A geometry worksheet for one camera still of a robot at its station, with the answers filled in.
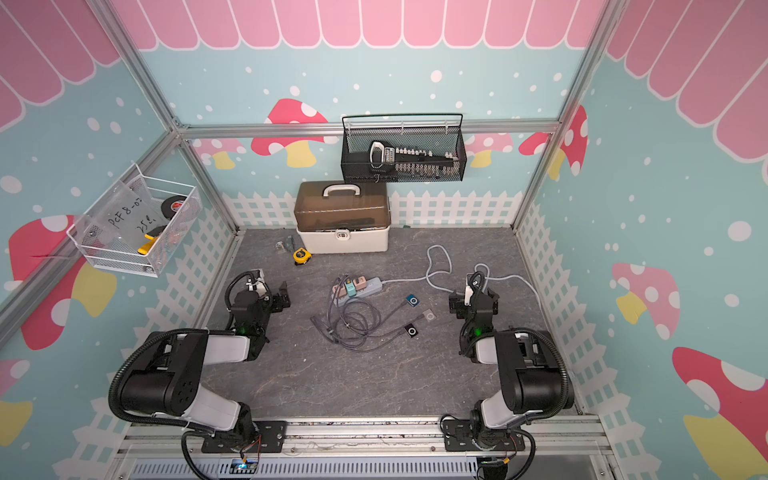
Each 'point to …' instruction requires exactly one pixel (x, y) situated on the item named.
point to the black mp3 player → (411, 330)
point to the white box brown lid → (342, 217)
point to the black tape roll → (171, 206)
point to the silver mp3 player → (429, 315)
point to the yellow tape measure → (301, 256)
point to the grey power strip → (373, 285)
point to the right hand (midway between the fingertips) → (472, 289)
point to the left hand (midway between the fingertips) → (271, 288)
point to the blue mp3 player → (412, 300)
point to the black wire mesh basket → (355, 164)
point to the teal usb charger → (351, 289)
